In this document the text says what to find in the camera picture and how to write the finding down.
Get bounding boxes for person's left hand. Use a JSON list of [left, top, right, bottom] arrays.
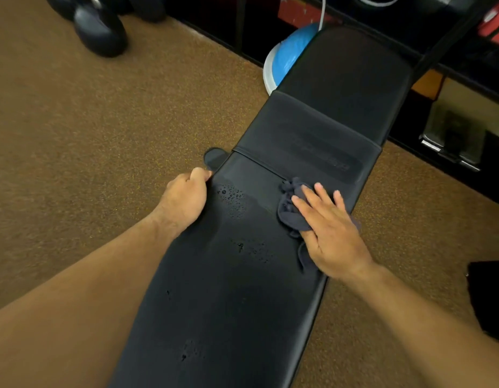
[[152, 167, 213, 239]]

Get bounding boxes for person's black shorts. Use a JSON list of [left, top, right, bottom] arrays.
[[467, 260, 499, 346]]

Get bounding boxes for person's right forearm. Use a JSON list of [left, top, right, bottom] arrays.
[[346, 262, 499, 388]]

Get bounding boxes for black padded workout bench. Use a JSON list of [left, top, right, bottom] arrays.
[[110, 24, 414, 388]]

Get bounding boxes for beige panel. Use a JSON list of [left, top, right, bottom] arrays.
[[433, 78, 499, 142]]

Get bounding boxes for person's right hand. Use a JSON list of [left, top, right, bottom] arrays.
[[290, 182, 376, 281]]

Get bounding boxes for black storage shelf rack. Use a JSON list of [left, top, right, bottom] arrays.
[[164, 0, 499, 197]]

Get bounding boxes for orange block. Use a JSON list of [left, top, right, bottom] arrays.
[[411, 68, 444, 101]]

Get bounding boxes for blue balance trainer dome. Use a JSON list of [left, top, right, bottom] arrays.
[[262, 23, 321, 95]]

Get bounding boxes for person's left forearm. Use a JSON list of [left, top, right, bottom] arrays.
[[0, 213, 177, 388]]

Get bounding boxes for dark grey cleaning cloth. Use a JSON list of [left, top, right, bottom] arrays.
[[276, 177, 362, 271]]

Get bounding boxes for red bag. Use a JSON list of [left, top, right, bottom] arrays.
[[477, 0, 499, 51]]

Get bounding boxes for red patterned box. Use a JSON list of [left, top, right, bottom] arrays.
[[278, 0, 341, 29]]

